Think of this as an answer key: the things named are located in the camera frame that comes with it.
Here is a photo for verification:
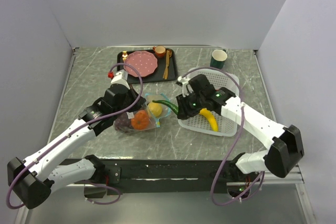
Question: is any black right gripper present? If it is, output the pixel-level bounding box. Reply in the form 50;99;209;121
176;90;205;120

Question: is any yellow banana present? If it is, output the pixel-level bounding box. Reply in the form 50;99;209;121
199;108;218;132

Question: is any green chili pepper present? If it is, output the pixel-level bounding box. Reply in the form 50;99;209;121
152;100;179;115

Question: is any red grape bunch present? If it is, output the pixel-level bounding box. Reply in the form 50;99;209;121
113;114;133;132

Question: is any clear zip top bag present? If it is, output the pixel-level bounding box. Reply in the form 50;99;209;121
113;93;171;133

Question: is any yellow lemon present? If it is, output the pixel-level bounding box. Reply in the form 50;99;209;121
147;102;163;118

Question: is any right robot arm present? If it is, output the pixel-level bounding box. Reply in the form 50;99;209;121
176;74;304;181

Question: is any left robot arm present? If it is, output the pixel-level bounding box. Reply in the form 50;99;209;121
6;84;145;209

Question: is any white plastic basket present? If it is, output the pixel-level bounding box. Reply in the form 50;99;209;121
178;69;239;137

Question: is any gold knife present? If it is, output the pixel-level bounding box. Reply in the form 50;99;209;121
163;50;170;80

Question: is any pink dotted plate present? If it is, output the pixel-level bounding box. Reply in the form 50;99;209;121
124;51;158;77

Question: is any gold fork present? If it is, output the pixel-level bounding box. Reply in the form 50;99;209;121
122;51;128;61

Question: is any dark green cup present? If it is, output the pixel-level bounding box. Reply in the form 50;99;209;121
210;49;228;69

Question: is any gold spoon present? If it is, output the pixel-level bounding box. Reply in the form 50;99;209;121
167;49;172;58

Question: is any orange small cup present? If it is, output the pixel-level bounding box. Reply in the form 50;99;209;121
153;46;166;59

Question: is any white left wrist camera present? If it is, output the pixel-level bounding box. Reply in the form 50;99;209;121
108;70;129;88

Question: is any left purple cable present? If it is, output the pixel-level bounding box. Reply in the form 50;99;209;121
5;62;144;209

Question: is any purple cable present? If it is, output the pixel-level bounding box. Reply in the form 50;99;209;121
5;62;144;209
177;67;265;206

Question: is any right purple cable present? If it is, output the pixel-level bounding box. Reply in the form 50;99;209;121
177;67;265;206

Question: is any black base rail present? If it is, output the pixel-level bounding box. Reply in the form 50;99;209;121
72;154;261;196

